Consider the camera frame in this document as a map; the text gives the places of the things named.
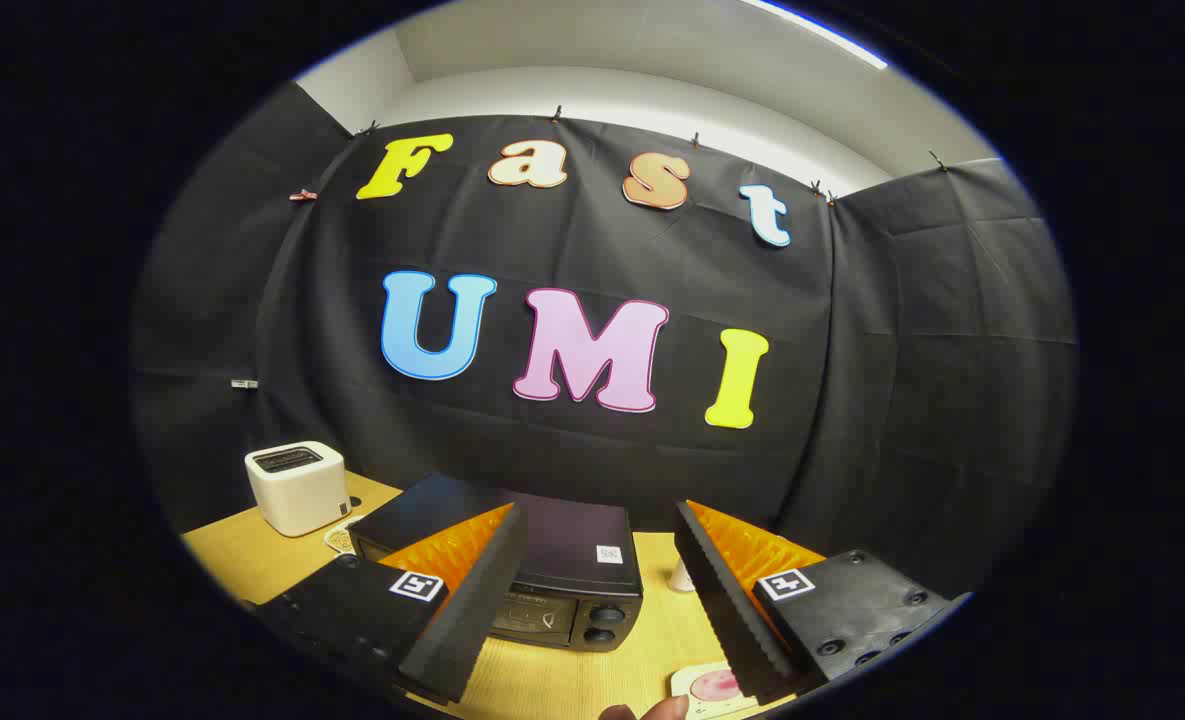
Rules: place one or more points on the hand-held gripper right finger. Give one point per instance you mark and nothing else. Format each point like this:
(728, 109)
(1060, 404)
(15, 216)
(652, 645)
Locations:
(727, 610)

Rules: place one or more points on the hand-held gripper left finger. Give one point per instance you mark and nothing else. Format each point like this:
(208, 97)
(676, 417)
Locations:
(477, 610)

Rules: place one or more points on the pink round bun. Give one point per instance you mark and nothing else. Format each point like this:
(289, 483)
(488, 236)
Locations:
(717, 685)

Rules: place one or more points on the cream square plate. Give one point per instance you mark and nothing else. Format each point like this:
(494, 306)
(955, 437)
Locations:
(681, 690)

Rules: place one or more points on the black toaster oven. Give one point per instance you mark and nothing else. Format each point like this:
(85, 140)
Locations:
(572, 540)

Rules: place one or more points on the white bread toaster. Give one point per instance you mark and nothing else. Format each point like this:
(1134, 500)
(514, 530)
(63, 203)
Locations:
(297, 495)

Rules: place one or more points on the clear plastic bottle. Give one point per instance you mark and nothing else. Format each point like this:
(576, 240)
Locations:
(680, 578)

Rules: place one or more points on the white patterned trivet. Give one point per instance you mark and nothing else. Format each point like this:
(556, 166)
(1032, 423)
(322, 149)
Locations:
(340, 538)

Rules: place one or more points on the red cloth clip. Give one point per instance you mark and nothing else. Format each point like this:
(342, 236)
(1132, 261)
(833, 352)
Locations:
(302, 194)

